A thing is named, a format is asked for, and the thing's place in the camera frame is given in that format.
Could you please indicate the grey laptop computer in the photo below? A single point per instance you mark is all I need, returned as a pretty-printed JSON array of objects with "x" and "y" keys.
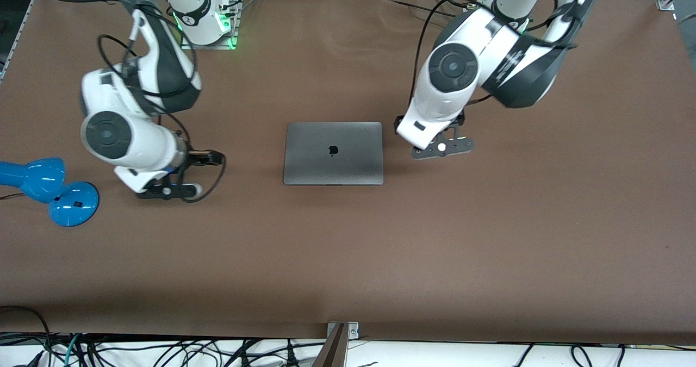
[{"x": 310, "y": 155}]

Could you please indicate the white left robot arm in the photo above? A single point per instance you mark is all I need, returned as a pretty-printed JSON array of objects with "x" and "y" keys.
[{"x": 451, "y": 68}]

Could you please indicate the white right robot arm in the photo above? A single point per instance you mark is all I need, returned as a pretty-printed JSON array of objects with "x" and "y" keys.
[{"x": 109, "y": 133}]

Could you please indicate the blue desk lamp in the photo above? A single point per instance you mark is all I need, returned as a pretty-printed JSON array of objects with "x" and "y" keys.
[{"x": 70, "y": 206}]

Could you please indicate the white sheet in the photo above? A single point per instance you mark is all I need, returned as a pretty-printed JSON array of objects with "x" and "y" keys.
[{"x": 435, "y": 356}]

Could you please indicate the grey metal bar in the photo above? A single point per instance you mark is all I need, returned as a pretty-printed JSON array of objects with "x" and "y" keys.
[{"x": 331, "y": 350}]

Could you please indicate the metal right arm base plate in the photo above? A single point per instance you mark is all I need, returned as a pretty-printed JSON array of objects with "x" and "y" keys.
[{"x": 217, "y": 45}]

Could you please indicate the metal table edge bracket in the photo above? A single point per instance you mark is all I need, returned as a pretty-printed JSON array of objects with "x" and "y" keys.
[{"x": 353, "y": 330}]

